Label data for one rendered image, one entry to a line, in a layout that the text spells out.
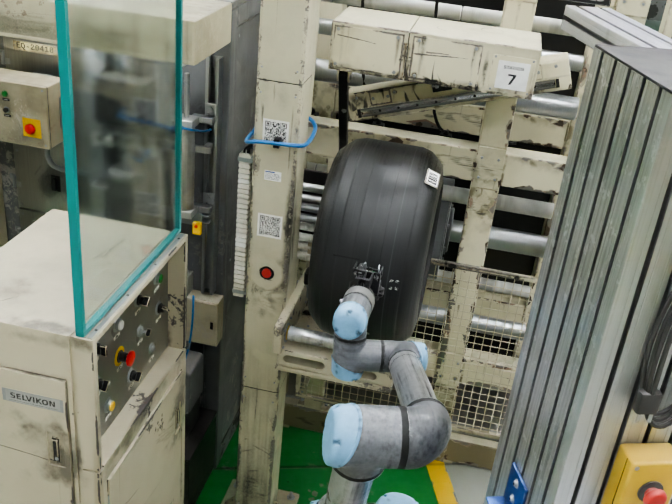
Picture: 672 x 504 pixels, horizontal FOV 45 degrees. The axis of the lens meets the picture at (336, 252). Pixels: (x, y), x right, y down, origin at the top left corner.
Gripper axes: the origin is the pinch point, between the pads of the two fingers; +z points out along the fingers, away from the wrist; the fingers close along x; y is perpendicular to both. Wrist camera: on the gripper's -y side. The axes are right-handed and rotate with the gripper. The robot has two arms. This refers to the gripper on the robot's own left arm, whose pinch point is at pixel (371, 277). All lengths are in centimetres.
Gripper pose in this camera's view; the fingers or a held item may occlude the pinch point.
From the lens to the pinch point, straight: 215.6
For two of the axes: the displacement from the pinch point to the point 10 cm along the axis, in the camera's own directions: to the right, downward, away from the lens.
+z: 2.0, -3.3, 9.2
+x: -9.7, -1.8, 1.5
